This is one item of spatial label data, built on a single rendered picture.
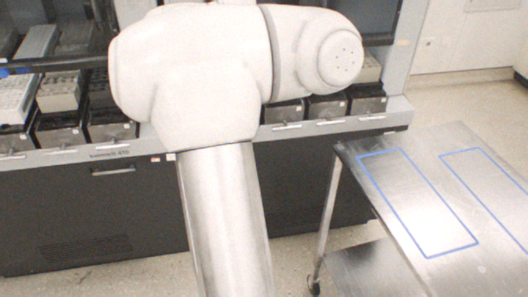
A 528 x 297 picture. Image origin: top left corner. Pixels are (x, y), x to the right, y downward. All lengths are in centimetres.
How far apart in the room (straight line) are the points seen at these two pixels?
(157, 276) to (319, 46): 152
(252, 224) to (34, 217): 124
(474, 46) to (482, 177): 213
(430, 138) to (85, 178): 112
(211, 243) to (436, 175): 79
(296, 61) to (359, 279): 114
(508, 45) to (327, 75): 302
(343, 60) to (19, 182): 124
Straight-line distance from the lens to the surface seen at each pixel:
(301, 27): 50
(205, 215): 48
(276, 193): 159
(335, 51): 48
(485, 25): 322
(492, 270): 101
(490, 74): 352
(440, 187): 112
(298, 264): 186
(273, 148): 142
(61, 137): 136
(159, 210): 158
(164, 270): 187
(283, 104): 131
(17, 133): 138
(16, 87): 150
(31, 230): 171
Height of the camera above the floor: 156
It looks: 41 degrees down
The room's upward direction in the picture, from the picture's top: 2 degrees clockwise
